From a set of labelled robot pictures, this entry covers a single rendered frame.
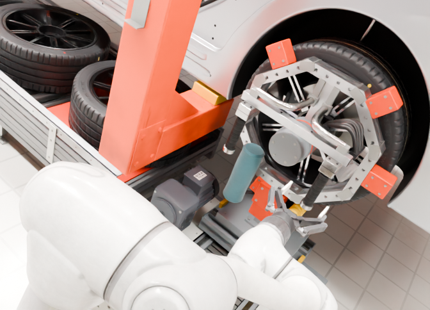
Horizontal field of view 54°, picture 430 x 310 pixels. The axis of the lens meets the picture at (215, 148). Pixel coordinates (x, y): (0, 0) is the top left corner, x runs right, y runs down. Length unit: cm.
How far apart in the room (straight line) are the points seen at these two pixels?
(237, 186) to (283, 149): 29
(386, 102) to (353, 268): 131
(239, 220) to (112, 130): 81
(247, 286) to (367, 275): 184
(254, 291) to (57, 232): 40
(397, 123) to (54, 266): 126
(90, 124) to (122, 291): 153
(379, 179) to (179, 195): 79
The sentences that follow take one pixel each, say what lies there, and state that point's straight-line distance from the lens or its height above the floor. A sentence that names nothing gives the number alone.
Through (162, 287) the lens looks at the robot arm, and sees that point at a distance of 49.
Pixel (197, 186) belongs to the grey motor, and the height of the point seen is 41.
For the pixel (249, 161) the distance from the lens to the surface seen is 161.
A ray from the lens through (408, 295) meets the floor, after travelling 269.
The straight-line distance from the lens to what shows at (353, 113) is 175.
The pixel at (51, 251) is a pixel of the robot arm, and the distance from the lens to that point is 59.
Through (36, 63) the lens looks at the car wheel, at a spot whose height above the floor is 44.
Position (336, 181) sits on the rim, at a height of 71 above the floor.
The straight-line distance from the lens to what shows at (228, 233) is 211.
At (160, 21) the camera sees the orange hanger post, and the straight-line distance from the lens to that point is 132.
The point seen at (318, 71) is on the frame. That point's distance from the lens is 153.
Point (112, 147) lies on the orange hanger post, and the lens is 163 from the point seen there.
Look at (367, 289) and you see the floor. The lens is 253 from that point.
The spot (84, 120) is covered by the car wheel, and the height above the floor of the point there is 43.
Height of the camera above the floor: 161
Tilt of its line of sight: 34 degrees down
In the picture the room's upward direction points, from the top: 22 degrees clockwise
